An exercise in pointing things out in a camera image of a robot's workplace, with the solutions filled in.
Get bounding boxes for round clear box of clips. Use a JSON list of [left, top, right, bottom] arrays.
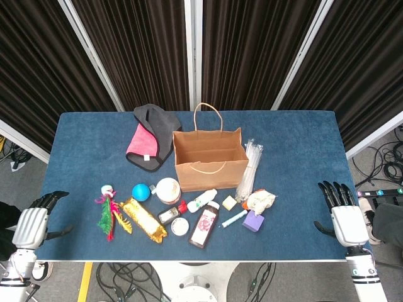
[[171, 217, 191, 237]]

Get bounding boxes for yellow sponge cube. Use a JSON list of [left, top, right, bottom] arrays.
[[222, 194, 238, 211]]

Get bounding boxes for white metal frame post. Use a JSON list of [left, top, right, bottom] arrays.
[[270, 0, 335, 111], [184, 0, 204, 111], [57, 0, 126, 113]]

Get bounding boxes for dark trouser leg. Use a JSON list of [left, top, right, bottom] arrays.
[[371, 203, 403, 249], [0, 201, 23, 262]]

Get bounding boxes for white metal frame rail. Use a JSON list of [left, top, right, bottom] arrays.
[[0, 118, 51, 164], [345, 119, 403, 160]]

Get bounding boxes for green white marker pen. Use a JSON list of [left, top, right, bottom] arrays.
[[221, 210, 249, 229]]

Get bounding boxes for gold foil packet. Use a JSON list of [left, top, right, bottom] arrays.
[[120, 197, 169, 244]]

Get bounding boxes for white wrapper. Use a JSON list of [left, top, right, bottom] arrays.
[[241, 188, 278, 218]]

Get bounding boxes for black floor cable pile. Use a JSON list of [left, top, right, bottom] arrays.
[[0, 135, 32, 172], [351, 124, 403, 186]]

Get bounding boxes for black cables with green plug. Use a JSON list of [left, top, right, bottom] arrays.
[[245, 262, 278, 296]]

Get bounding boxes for brown paper bag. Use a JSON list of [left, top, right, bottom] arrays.
[[172, 102, 251, 193]]

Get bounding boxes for purple foam cube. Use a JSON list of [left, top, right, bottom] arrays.
[[242, 210, 266, 234]]

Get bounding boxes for white bottle green label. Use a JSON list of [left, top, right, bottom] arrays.
[[186, 188, 219, 214]]

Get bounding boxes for clear jar of rubber bands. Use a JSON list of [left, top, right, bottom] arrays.
[[156, 177, 183, 206]]

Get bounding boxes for yellow floor tape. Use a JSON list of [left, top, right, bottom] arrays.
[[77, 262, 94, 302]]

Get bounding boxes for bundle of clear straws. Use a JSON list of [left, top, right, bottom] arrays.
[[235, 137, 264, 204]]

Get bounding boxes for dark pleated curtain panel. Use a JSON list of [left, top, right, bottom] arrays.
[[278, 0, 403, 152], [0, 0, 117, 154], [201, 0, 322, 111], [71, 0, 190, 111]]

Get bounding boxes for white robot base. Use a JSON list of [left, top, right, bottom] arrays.
[[150, 261, 241, 302]]

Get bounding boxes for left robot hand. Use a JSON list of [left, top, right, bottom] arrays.
[[11, 190, 74, 250]]

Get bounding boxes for white black sneaker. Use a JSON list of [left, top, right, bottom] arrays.
[[31, 260, 55, 282]]

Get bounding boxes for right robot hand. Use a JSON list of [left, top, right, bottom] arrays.
[[313, 180, 370, 248]]

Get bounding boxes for blue felt table cover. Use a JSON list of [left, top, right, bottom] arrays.
[[33, 109, 374, 262]]

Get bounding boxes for colourful feather toy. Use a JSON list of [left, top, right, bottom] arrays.
[[94, 184, 134, 243]]

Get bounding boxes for grey and pink cloth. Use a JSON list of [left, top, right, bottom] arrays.
[[125, 103, 183, 173]]

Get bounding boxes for black cable tangle under table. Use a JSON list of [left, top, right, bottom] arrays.
[[94, 262, 173, 302]]

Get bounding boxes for blue ball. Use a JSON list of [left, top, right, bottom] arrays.
[[132, 183, 150, 201]]

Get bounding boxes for brown bottle pink flower label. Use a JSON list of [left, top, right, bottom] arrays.
[[188, 201, 221, 250]]

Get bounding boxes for black ink bottle red cap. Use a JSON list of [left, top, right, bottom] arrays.
[[157, 200, 189, 226]]

